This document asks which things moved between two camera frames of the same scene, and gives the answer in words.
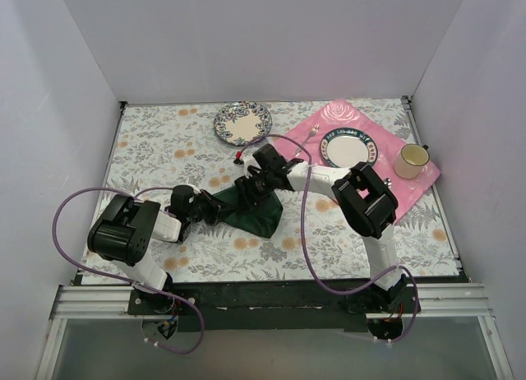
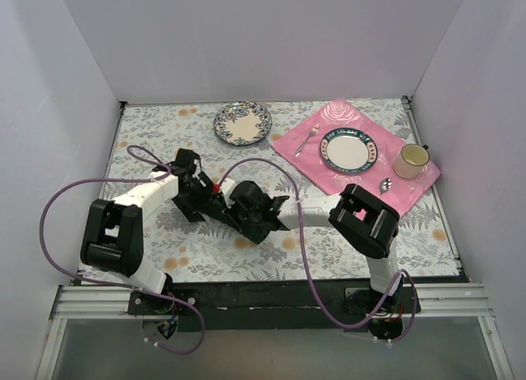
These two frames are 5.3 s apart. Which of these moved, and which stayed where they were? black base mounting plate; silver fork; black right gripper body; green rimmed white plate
Moved: black right gripper body
Stayed: silver fork; black base mounting plate; green rimmed white plate
